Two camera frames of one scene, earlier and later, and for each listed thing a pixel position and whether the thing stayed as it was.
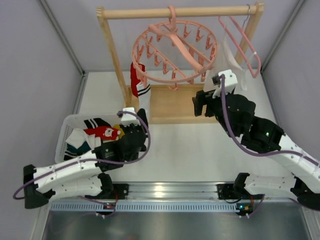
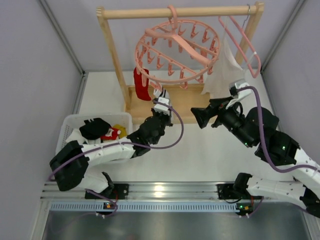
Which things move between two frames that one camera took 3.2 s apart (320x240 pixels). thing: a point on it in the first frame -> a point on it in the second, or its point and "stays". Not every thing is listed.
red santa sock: (134, 79) -> (142, 85)
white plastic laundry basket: (69, 122) stays
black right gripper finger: (202, 95) -> (220, 103)
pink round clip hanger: (172, 51) stays
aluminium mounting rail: (160, 197) stays
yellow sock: (117, 126) stays
